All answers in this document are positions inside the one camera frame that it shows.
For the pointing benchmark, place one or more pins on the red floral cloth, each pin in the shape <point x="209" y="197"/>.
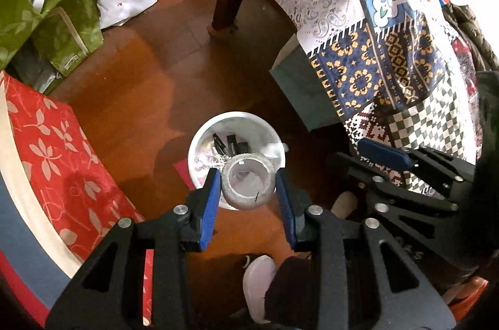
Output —
<point x="50" y="143"/>

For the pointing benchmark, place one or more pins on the red paper piece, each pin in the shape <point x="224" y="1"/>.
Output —
<point x="182" y="170"/>

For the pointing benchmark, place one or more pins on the small black object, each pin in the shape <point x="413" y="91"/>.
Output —
<point x="237" y="145"/>
<point x="220" y="143"/>

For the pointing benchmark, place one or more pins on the white tape roll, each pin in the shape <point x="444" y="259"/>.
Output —
<point x="243" y="203"/>

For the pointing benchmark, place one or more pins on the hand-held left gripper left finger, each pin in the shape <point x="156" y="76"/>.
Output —
<point x="208" y="205"/>

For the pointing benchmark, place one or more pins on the green leaf-print storage bag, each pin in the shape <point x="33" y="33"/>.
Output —
<point x="66" y="38"/>
<point x="15" y="26"/>

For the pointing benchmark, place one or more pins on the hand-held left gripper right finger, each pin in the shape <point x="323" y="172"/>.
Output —
<point x="284" y="209"/>

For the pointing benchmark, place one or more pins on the white round bin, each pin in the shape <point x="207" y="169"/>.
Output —
<point x="206" y="135"/>

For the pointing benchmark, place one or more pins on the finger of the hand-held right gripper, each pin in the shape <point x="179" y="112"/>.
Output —
<point x="390" y="189"/>
<point x="384" y="152"/>

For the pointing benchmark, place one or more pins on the person's dark trouser leg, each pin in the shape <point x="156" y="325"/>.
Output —
<point x="288" y="291"/>

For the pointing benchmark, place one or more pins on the grey-green box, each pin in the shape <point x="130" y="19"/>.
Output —
<point x="304" y="88"/>

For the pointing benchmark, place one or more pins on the patchwork printed tablecloth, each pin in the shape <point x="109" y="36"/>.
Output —
<point x="351" y="2"/>

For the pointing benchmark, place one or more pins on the person's white shoe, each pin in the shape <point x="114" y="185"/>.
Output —
<point x="345" y="205"/>
<point x="257" y="283"/>

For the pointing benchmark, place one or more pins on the brown padded jacket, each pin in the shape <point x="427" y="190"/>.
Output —
<point x="475" y="34"/>

